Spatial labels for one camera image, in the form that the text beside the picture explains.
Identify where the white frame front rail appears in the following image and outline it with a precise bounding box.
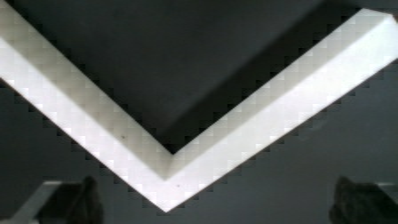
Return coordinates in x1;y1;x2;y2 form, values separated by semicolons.
0;0;182;211

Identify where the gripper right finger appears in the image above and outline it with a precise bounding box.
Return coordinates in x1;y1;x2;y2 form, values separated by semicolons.
329;176;398;224

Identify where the white frame right rail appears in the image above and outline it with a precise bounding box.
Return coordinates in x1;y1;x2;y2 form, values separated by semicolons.
159;9;398;211

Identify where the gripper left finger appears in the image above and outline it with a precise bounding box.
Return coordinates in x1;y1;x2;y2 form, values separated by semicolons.
6;177;100;224

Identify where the white frame rail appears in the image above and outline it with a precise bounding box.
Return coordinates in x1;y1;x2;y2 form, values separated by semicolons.
159;9;398;211
0;0;182;211

